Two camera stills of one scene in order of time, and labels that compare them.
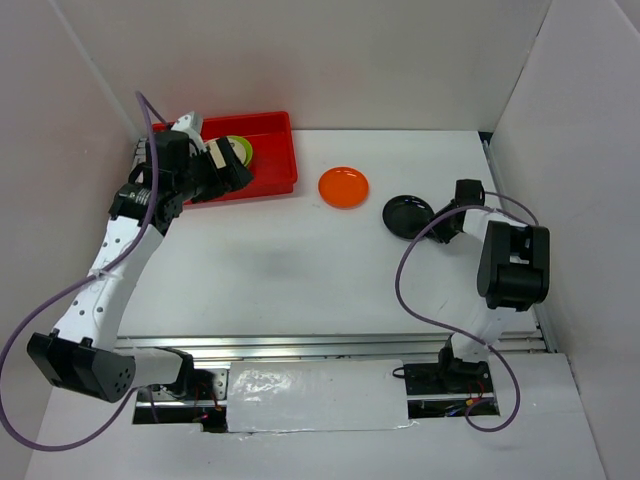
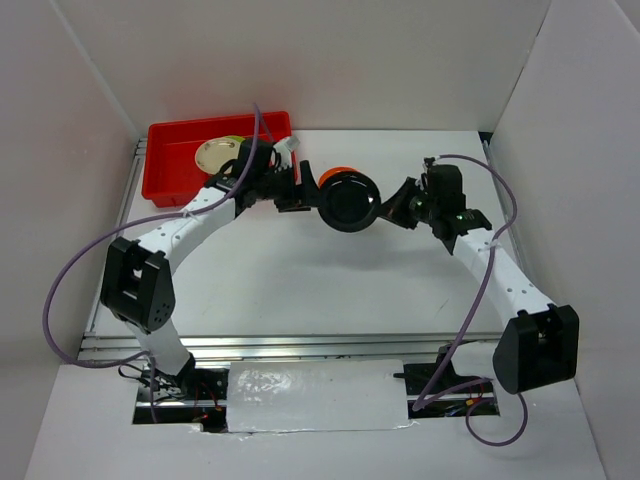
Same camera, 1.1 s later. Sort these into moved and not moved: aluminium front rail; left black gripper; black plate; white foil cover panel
Moved: black plate; left black gripper
Not moved: aluminium front rail; white foil cover panel
